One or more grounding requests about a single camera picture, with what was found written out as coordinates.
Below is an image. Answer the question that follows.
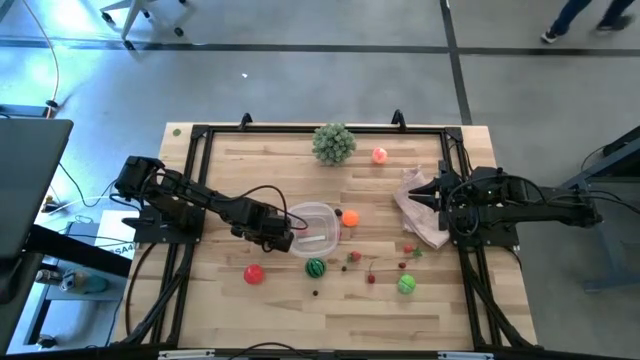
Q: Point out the black table edge cable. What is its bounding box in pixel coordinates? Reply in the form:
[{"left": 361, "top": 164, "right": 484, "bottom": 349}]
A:
[{"left": 227, "top": 341, "right": 314, "bottom": 360}]

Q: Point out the blue grey metal table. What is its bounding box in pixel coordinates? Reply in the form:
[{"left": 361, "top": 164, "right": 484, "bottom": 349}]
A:
[{"left": 552, "top": 124, "right": 640, "bottom": 294}]

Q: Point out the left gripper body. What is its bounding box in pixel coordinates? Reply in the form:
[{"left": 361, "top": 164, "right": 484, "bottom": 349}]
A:
[{"left": 229, "top": 198, "right": 297, "bottom": 254}]

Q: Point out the person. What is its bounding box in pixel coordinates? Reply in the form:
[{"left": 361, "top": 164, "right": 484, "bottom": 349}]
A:
[{"left": 539, "top": 0, "right": 636, "bottom": 45}]

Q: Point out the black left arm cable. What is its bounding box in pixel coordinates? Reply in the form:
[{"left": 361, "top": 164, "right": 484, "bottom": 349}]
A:
[{"left": 212, "top": 184, "right": 310, "bottom": 232}]

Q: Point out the black aluminium table frame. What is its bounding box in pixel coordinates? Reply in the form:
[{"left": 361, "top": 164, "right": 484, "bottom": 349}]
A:
[{"left": 112, "top": 109, "right": 539, "bottom": 351}]

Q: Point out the white office chair base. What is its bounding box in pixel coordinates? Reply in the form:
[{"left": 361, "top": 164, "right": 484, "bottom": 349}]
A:
[{"left": 99, "top": 0, "right": 194, "bottom": 51}]

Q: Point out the clear plastic tupperware container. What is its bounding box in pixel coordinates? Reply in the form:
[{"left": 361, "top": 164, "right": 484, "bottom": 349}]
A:
[{"left": 286, "top": 201, "right": 343, "bottom": 259}]

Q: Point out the beige crumpled cloth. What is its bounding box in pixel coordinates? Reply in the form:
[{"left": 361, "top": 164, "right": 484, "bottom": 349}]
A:
[{"left": 393, "top": 165, "right": 451, "bottom": 250}]

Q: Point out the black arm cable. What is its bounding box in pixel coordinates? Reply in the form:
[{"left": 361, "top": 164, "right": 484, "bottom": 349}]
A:
[
  {"left": 212, "top": 184, "right": 310, "bottom": 232},
  {"left": 443, "top": 174, "right": 482, "bottom": 237}
]

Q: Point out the white paper sheet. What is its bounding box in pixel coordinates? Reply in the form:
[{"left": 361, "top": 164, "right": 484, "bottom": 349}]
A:
[{"left": 94, "top": 209, "right": 139, "bottom": 261}]

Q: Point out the green toy apple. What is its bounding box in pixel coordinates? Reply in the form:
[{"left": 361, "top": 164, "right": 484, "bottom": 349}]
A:
[{"left": 396, "top": 273, "right": 417, "bottom": 296}]

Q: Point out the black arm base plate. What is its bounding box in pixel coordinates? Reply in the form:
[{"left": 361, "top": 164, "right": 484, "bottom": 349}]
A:
[
  {"left": 449, "top": 227, "right": 521, "bottom": 249},
  {"left": 121, "top": 207, "right": 207, "bottom": 245}
]

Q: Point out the white floor cable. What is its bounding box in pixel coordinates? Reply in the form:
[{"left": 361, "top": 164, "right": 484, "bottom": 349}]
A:
[{"left": 47, "top": 194, "right": 119, "bottom": 214}]

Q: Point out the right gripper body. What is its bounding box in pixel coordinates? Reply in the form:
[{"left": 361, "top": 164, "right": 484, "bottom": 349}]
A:
[{"left": 433, "top": 159, "right": 455, "bottom": 233}]

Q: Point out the silver metal bracket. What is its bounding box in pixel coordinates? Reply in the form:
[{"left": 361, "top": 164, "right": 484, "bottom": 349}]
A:
[
  {"left": 438, "top": 351, "right": 495, "bottom": 360},
  {"left": 158, "top": 349, "right": 216, "bottom": 360}
]

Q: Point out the potted green succulent plant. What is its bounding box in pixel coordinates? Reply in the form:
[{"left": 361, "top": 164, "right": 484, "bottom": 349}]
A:
[{"left": 311, "top": 122, "right": 358, "bottom": 167}]

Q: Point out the orange floor cable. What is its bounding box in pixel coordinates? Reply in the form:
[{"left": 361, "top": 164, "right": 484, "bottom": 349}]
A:
[{"left": 19, "top": 0, "right": 61, "bottom": 119}]

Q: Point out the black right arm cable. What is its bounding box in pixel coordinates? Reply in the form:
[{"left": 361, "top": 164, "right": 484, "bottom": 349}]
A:
[{"left": 443, "top": 174, "right": 482, "bottom": 237}]

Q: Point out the green striped toy watermelon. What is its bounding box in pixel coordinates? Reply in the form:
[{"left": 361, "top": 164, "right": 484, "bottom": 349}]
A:
[{"left": 304, "top": 257, "right": 328, "bottom": 280}]

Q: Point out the red toy apple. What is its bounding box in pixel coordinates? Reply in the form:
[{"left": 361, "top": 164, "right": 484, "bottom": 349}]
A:
[{"left": 243, "top": 263, "right": 266, "bottom": 286}]

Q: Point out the dark grey desk panel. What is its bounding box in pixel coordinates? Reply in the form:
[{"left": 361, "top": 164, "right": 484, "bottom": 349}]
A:
[{"left": 0, "top": 118, "right": 75, "bottom": 306}]

